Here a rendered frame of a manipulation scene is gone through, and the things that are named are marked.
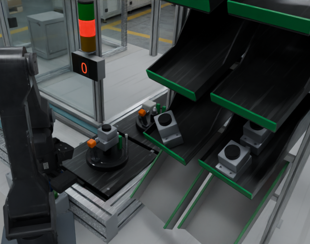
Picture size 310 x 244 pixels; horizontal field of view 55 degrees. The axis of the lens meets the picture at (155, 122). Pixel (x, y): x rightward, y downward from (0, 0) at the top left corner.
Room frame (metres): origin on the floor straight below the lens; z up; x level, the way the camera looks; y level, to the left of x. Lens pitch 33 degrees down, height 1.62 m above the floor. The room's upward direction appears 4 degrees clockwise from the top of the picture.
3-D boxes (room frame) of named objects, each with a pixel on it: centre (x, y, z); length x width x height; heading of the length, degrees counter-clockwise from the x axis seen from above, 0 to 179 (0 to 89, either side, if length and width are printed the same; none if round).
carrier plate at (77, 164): (0.74, 0.15, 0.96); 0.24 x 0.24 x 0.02; 56
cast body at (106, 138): (0.75, 0.14, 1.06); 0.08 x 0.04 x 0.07; 146
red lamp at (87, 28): (0.95, 0.24, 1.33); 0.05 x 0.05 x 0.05
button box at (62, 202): (0.62, 0.34, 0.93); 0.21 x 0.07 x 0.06; 56
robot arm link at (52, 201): (0.36, 0.22, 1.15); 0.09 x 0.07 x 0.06; 106
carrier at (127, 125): (0.96, 0.00, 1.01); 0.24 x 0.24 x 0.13; 56
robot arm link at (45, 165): (0.58, 0.28, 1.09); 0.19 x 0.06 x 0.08; 56
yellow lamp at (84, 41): (0.95, 0.24, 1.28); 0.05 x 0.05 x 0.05
